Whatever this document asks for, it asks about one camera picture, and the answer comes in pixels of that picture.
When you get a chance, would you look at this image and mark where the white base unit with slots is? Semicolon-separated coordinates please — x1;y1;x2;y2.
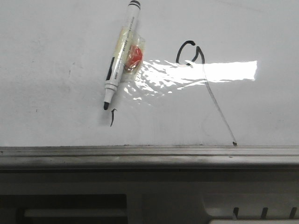
0;170;299;224

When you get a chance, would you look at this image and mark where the white whiteboard marker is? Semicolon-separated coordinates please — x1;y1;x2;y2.
103;0;141;110

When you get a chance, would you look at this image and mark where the white whiteboard with aluminium frame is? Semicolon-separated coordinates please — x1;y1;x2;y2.
0;0;299;170

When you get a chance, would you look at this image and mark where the red magnet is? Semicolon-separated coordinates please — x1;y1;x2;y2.
112;26;145;82

